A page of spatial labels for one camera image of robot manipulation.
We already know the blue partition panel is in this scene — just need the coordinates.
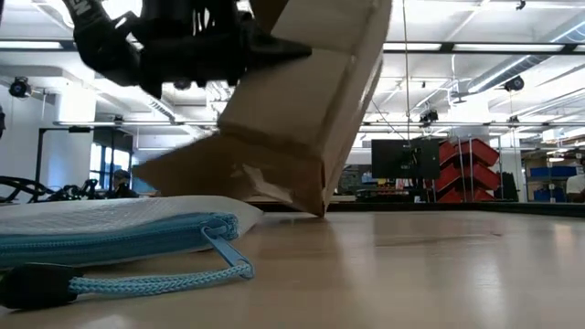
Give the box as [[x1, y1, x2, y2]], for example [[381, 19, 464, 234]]
[[131, 175, 159, 196]]

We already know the shelf with blue bins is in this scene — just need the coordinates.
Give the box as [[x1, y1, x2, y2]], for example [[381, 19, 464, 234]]
[[522, 148, 585, 203]]

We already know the large black display panel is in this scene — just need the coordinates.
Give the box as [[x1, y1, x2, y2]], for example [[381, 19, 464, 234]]
[[370, 138, 441, 180]]

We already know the overhead black light bar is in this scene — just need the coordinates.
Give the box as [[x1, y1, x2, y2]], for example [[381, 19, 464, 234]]
[[0, 39, 585, 56]]

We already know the background black stand frame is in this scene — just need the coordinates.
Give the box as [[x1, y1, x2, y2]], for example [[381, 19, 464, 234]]
[[35, 125, 136, 193]]

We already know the thin hanging cable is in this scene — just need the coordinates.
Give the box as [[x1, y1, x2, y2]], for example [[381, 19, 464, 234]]
[[401, 0, 412, 143]]

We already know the person at dark desk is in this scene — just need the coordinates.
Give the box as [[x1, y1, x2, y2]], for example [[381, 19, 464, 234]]
[[107, 168, 141, 199]]

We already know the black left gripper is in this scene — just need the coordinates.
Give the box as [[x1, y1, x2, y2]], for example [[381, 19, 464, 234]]
[[132, 0, 314, 100]]

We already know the red storage bin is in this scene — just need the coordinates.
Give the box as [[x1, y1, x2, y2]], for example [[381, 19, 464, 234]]
[[433, 162, 502, 192], [438, 138, 501, 168], [436, 186, 495, 204]]

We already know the silver ceiling air duct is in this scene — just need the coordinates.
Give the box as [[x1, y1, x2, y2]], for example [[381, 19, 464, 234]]
[[465, 17, 585, 95]]

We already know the black aluminium table frame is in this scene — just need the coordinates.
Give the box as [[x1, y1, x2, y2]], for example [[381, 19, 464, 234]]
[[250, 200, 585, 218]]

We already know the dark green board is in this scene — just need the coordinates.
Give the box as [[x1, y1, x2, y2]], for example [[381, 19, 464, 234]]
[[336, 164, 374, 196]]

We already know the white mesh pouch blue trim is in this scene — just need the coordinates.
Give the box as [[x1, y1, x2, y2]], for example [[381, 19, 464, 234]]
[[0, 195, 264, 310]]

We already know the brown cardboard box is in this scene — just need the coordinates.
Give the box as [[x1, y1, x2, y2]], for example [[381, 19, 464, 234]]
[[132, 0, 393, 218]]

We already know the person in white top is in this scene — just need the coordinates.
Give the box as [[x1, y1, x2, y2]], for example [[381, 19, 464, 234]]
[[565, 157, 585, 204]]

